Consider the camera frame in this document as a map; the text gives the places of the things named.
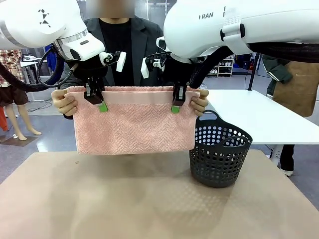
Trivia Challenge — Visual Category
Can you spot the person in brown apron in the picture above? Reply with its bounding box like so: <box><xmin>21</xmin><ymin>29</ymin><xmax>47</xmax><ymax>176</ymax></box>
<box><xmin>261</xmin><ymin>53</ymin><xmax>319</xmax><ymax>177</ymax></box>

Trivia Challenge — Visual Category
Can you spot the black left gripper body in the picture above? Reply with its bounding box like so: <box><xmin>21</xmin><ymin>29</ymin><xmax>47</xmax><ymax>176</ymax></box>
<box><xmin>73</xmin><ymin>59</ymin><xmax>108</xmax><ymax>87</ymax></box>

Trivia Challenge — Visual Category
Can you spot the person's left hand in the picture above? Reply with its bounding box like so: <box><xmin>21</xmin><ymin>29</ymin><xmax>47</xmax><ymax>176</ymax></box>
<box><xmin>189</xmin><ymin>89</ymin><xmax>209</xmax><ymax>117</ymax></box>

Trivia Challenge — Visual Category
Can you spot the white table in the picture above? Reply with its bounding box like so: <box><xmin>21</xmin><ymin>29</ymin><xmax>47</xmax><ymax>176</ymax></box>
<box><xmin>199</xmin><ymin>89</ymin><xmax>319</xmax><ymax>160</ymax></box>

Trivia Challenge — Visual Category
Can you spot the dark grey perforated plastic basket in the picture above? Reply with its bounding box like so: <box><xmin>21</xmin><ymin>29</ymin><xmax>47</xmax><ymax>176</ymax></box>
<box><xmin>189</xmin><ymin>109</ymin><xmax>253</xmax><ymax>189</ymax></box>

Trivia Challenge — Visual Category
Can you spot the orange garment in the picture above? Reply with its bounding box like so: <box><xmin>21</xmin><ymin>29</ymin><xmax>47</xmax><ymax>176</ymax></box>
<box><xmin>0</xmin><ymin>107</ymin><xmax>9</xmax><ymax>132</ymax></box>

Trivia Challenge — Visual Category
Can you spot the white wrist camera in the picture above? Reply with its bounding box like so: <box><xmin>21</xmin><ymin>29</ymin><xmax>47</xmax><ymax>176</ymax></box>
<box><xmin>99</xmin><ymin>50</ymin><xmax>126</xmax><ymax>73</ymax></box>
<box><xmin>141</xmin><ymin>53</ymin><xmax>167</xmax><ymax>80</ymax></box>

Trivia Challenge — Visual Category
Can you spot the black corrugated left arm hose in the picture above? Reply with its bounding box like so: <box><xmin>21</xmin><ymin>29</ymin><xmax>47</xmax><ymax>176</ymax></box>
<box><xmin>0</xmin><ymin>43</ymin><xmax>79</xmax><ymax>92</ymax></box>

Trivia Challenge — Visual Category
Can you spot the person's right hand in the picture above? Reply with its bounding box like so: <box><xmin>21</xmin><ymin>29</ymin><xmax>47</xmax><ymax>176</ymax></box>
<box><xmin>51</xmin><ymin>89</ymin><xmax>80</xmax><ymax>117</ymax></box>

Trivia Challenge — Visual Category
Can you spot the blue hanging garment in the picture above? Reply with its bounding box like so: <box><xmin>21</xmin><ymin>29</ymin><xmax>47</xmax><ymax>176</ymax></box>
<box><xmin>46</xmin><ymin>43</ymin><xmax>60</xmax><ymax>83</ymax></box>

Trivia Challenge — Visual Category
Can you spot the mannequin in plaid shirt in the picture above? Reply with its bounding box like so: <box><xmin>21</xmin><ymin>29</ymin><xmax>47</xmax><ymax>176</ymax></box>
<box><xmin>0</xmin><ymin>48</ymin><xmax>42</xmax><ymax>141</ymax></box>

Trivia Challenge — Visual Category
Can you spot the white background desk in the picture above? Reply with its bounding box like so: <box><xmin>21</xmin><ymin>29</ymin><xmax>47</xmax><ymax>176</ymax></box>
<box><xmin>19</xmin><ymin>56</ymin><xmax>45</xmax><ymax>85</ymax></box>

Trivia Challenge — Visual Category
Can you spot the thin black cable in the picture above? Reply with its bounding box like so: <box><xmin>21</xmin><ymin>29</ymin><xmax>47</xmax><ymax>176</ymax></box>
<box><xmin>36</xmin><ymin>46</ymin><xmax>75</xmax><ymax>87</ymax></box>

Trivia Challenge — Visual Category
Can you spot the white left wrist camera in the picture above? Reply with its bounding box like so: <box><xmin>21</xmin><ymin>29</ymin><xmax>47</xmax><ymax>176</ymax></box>
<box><xmin>99</xmin><ymin>50</ymin><xmax>126</xmax><ymax>73</ymax></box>

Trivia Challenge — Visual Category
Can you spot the white shelf with shoes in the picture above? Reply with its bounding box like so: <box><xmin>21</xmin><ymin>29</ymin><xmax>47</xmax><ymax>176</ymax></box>
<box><xmin>210</xmin><ymin>53</ymin><xmax>236</xmax><ymax>78</ymax></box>

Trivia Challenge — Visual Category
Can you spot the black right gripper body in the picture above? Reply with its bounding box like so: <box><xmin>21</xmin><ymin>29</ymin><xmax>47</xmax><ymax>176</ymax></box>
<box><xmin>169</xmin><ymin>56</ymin><xmax>198</xmax><ymax>87</ymax></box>

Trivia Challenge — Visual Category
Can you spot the pink textured towel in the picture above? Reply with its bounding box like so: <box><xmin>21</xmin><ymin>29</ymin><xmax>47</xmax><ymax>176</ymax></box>
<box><xmin>64</xmin><ymin>85</ymin><xmax>201</xmax><ymax>156</ymax></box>

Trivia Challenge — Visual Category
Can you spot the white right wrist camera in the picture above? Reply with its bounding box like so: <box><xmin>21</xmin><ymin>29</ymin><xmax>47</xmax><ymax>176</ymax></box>
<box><xmin>141</xmin><ymin>53</ymin><xmax>167</xmax><ymax>80</ymax></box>

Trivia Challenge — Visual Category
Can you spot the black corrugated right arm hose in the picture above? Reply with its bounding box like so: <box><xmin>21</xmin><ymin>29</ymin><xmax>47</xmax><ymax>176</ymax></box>
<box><xmin>188</xmin><ymin>42</ymin><xmax>319</xmax><ymax>89</ymax></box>

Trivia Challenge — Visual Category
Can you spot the brown mannequin base plate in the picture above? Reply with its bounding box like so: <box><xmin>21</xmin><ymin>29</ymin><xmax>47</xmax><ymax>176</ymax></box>
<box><xmin>0</xmin><ymin>135</ymin><xmax>38</xmax><ymax>147</ymax></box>

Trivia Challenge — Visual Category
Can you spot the person in dark grey blazer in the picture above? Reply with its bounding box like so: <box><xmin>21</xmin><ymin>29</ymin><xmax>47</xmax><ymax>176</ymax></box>
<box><xmin>58</xmin><ymin>9</ymin><xmax>165</xmax><ymax>120</ymax></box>

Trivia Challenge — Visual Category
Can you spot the black stand pole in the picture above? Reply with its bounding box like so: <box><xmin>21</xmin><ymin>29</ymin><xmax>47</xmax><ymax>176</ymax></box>
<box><xmin>248</xmin><ymin>52</ymin><xmax>261</xmax><ymax>92</ymax></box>

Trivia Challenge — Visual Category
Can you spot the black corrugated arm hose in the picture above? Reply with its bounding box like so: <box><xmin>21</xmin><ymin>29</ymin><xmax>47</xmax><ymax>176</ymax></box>
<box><xmin>188</xmin><ymin>42</ymin><xmax>319</xmax><ymax>89</ymax></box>
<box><xmin>0</xmin><ymin>43</ymin><xmax>79</xmax><ymax>92</ymax></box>

